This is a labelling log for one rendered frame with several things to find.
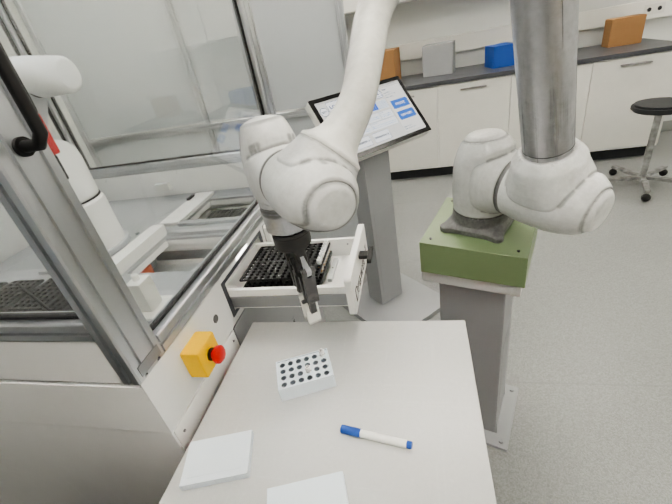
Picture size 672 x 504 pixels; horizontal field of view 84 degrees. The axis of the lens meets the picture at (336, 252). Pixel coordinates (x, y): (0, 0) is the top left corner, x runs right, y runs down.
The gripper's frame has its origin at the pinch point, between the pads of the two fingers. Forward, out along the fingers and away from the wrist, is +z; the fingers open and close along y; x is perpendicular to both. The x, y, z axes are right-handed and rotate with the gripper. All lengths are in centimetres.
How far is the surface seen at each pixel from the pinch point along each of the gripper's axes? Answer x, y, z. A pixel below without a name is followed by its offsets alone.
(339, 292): -9.4, 5.0, 3.4
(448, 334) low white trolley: -28.6, -12.2, 15.1
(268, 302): 6.5, 16.4, 5.9
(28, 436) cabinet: 68, 20, 17
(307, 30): -80, 165, -55
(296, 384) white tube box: 9.1, -8.1, 11.4
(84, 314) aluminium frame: 37.0, -3.4, -19.8
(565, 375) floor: -102, 1, 91
